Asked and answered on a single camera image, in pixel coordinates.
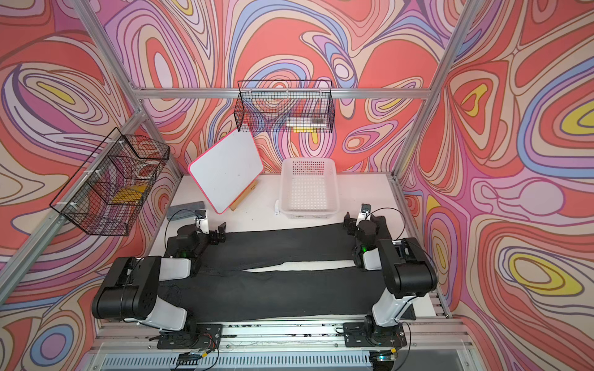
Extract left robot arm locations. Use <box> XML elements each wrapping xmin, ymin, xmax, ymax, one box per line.
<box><xmin>91</xmin><ymin>223</ymin><xmax>227</xmax><ymax>332</ymax></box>

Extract yellow item in basket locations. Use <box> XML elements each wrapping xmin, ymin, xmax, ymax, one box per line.
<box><xmin>111</xmin><ymin>185</ymin><xmax>147</xmax><ymax>206</ymax></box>

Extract black wire basket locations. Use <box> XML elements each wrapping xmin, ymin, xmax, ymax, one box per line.
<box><xmin>49</xmin><ymin>128</ymin><xmax>170</xmax><ymax>237</ymax></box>
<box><xmin>234</xmin><ymin>79</ymin><xmax>336</xmax><ymax>135</ymax></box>

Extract aluminium front rail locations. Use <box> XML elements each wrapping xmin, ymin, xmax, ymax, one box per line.
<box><xmin>91</xmin><ymin>316</ymin><xmax>475</xmax><ymax>352</ymax></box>

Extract green circuit board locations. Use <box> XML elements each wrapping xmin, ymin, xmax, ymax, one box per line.
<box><xmin>176</xmin><ymin>352</ymin><xmax>208</xmax><ymax>366</ymax></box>

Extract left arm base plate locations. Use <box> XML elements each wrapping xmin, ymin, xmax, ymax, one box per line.
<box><xmin>157</xmin><ymin>324</ymin><xmax>223</xmax><ymax>350</ymax></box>

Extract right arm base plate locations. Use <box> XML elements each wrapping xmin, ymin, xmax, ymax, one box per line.
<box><xmin>342</xmin><ymin>322</ymin><xmax>408</xmax><ymax>349</ymax></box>

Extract silver box in basket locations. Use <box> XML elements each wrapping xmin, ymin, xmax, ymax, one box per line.
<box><xmin>286</xmin><ymin>117</ymin><xmax>327</xmax><ymax>130</ymax></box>

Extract pink framed whiteboard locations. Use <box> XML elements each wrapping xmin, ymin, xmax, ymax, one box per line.
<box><xmin>188</xmin><ymin>130</ymin><xmax>264</xmax><ymax>214</ymax></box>

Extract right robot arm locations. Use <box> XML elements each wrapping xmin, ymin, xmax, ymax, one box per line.
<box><xmin>343</xmin><ymin>213</ymin><xmax>438</xmax><ymax>331</ymax></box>

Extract black wire basket left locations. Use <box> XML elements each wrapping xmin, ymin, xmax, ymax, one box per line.
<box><xmin>49</xmin><ymin>128</ymin><xmax>170</xmax><ymax>237</ymax></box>

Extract black wire basket back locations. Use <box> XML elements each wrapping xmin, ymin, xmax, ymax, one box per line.
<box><xmin>234</xmin><ymin>79</ymin><xmax>336</xmax><ymax>135</ymax></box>

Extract wooden whiteboard stand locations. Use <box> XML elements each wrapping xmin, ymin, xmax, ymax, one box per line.
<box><xmin>229</xmin><ymin>179</ymin><xmax>258</xmax><ymax>211</ymax></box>

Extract white plastic basket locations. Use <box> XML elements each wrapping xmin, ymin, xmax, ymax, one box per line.
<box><xmin>278</xmin><ymin>158</ymin><xmax>340</xmax><ymax>219</ymax></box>

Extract grey eraser block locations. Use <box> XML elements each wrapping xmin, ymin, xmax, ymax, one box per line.
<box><xmin>166</xmin><ymin>201</ymin><xmax>206</xmax><ymax>221</ymax></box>

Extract black long pants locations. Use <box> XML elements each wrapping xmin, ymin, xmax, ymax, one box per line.
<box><xmin>158</xmin><ymin>224</ymin><xmax>386</xmax><ymax>322</ymax></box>

